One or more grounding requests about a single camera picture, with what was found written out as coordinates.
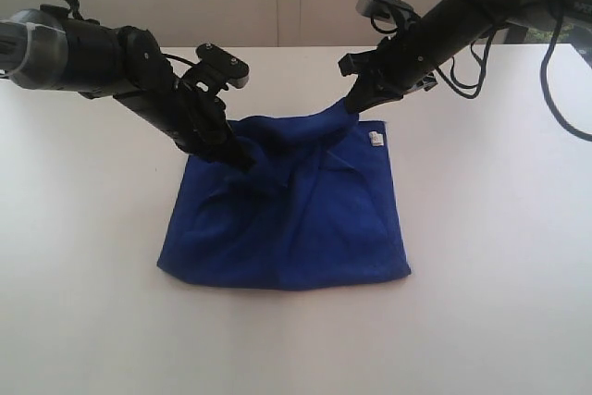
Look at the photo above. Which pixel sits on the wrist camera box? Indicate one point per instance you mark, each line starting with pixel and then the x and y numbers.
pixel 387 16
pixel 217 69

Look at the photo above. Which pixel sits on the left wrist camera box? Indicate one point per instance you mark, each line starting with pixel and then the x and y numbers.
pixel 217 69

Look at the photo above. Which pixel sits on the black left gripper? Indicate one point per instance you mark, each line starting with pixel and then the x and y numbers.
pixel 192 119

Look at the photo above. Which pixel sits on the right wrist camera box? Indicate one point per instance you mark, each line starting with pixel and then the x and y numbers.
pixel 387 16

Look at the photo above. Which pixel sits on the blue towel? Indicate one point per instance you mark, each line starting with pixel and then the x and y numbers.
pixel 317 209

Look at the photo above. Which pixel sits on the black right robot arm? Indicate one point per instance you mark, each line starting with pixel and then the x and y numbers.
pixel 482 16

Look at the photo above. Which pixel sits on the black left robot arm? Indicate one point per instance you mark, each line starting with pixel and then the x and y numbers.
pixel 45 49

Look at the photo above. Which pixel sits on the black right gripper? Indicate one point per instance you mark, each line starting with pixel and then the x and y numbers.
pixel 397 64

